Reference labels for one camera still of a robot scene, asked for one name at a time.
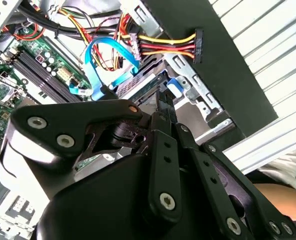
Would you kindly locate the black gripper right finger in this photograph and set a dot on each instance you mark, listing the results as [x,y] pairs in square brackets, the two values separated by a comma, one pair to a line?
[213,190]

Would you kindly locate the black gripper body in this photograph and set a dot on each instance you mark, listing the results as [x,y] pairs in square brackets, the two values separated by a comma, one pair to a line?
[107,205]

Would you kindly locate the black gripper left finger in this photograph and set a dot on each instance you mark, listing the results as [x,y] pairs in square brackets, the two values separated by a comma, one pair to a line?
[165,175]

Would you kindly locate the hard disk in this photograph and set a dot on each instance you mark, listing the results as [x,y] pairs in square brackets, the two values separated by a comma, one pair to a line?
[137,82]

